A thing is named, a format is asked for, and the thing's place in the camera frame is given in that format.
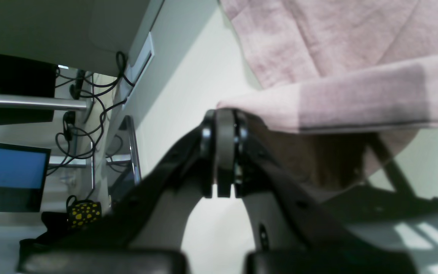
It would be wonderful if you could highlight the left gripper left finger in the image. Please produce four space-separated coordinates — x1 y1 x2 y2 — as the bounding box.
200 110 215 198

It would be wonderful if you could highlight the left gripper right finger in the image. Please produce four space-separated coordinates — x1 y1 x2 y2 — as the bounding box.
215 108 249 198

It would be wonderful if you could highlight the pink T-shirt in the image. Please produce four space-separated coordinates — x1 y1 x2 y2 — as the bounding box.
218 0 438 190

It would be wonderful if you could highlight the yellow black spotted object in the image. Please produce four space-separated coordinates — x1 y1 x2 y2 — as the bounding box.
66 195 103 229

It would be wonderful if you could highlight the computer monitor blue screen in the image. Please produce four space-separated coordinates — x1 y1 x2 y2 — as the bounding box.
0 143 51 213

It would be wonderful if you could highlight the silver metal bar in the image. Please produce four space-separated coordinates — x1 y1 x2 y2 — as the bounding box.
0 95 91 111

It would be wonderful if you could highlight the black cable bundle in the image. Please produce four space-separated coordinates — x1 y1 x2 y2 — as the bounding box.
54 51 136 168

